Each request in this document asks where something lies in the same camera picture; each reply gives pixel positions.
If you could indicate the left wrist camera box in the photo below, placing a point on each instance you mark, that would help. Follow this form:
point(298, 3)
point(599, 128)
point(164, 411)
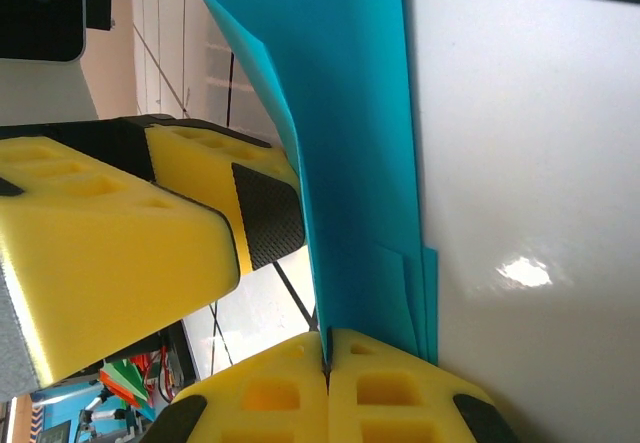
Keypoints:
point(40, 13)

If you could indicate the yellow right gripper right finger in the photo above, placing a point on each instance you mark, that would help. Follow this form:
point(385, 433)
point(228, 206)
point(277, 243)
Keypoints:
point(400, 403)

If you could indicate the green and orange object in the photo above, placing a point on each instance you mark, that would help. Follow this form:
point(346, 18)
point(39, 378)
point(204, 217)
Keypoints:
point(125, 380)

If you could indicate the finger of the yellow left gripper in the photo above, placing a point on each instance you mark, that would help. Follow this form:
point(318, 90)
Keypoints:
point(200, 163)
point(125, 263)

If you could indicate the blue square paper sheet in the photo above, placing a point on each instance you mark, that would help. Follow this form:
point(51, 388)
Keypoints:
point(350, 163)

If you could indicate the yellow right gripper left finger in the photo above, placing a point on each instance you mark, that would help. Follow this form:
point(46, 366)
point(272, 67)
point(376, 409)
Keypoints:
point(270, 403)

